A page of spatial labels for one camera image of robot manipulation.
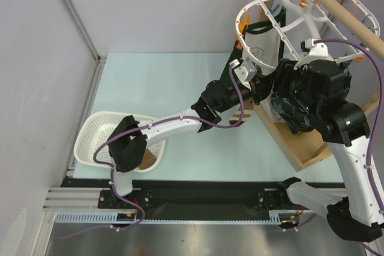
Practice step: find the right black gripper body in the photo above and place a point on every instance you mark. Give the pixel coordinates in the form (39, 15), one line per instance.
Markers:
(287, 92)

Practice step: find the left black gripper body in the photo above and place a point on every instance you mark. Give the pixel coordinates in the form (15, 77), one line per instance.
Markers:
(255, 91)

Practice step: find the brown striped sock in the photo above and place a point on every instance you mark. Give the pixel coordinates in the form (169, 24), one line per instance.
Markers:
(242, 115)

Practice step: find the white round clip hanger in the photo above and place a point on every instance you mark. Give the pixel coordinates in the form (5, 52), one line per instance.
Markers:
(309, 15)

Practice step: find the brown socks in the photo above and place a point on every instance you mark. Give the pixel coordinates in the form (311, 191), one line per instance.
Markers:
(148, 160)

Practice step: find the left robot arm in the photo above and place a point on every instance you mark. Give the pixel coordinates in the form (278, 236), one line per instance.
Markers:
(131, 138)

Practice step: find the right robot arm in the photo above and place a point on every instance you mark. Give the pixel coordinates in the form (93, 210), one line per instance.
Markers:
(357, 216)

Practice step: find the dark green sleeve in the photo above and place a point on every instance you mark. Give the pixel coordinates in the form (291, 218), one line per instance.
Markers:
(236, 54)

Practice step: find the white printed t-shirt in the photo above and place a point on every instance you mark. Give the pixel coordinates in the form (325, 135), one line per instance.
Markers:
(264, 44)

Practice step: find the orange clothespin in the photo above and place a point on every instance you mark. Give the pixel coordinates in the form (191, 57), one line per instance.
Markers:
(238, 43)

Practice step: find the wooden rod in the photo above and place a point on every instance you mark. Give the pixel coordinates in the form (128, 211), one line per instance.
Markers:
(373, 42)

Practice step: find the aluminium corner profile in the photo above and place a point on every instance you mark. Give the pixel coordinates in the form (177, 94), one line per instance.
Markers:
(82, 30)

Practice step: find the white perforated laundry basket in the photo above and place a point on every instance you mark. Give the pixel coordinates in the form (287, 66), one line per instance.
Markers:
(97, 129)

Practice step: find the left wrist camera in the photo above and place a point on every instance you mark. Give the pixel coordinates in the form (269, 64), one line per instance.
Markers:
(245, 70)

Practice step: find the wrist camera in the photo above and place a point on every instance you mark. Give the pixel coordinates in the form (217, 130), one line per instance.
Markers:
(317, 50)
(245, 70)

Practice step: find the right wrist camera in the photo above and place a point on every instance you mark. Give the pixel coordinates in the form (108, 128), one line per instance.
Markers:
(317, 50)

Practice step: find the wooden rack frame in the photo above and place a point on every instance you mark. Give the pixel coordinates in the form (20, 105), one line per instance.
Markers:
(302, 150)

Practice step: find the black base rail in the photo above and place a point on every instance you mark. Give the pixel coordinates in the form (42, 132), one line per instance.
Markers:
(172, 200)

